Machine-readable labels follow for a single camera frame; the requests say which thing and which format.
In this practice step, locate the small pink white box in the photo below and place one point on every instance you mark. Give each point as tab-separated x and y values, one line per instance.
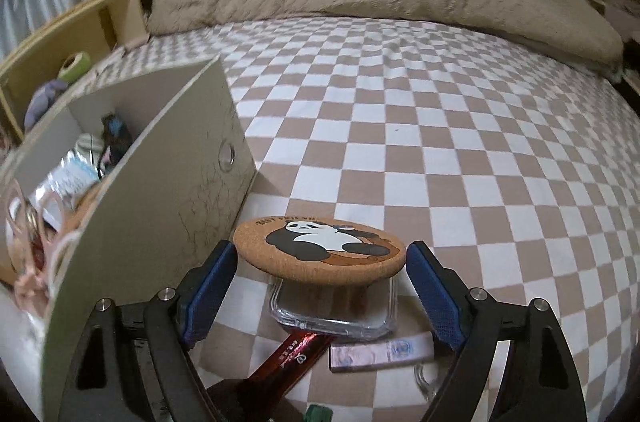
380	352

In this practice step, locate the cork panda coaster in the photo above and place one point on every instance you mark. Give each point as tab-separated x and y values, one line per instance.
260	247

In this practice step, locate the purple plush toy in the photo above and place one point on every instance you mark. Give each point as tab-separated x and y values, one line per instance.
42	102

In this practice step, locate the clear plastic case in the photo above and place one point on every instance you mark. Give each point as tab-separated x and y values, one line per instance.
325	317

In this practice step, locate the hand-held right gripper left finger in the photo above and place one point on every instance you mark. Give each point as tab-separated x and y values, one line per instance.
210	297

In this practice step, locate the green tape roll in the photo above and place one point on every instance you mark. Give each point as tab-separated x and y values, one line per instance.
75	65

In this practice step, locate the silver foil packet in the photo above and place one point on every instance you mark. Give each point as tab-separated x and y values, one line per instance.
70	179

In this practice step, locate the wooden bedside shelf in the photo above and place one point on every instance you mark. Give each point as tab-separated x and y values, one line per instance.
130	22

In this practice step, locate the checkered bed sheet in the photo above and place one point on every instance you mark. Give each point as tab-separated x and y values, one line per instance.
450	152

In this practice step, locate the white storage box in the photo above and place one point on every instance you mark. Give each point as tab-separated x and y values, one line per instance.
150	202

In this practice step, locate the red shiny pack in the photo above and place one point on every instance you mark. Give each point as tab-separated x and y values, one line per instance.
295	362

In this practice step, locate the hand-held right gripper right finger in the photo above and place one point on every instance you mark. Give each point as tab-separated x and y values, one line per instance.
432	297

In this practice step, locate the green clip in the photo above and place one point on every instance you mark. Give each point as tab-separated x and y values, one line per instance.
318	414

